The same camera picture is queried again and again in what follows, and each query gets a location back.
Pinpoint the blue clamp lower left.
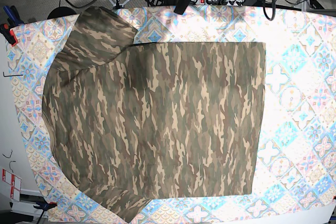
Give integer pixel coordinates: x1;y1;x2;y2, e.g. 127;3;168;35
33;201;57;211

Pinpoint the camouflage T-shirt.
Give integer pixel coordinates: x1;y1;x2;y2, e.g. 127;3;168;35
42;7;266;222

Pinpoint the patterned tile tablecloth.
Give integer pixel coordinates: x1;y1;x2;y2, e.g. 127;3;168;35
1;6;335;223

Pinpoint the red white label card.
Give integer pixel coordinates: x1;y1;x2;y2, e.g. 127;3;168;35
1;168;22;202

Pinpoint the white power strip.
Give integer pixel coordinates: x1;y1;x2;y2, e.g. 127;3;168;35
191;0;235;6

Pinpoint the blue red clamp upper left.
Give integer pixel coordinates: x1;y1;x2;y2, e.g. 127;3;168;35
1;5;24;47

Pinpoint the black camera support post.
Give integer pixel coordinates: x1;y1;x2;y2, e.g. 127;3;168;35
174;0;191;15

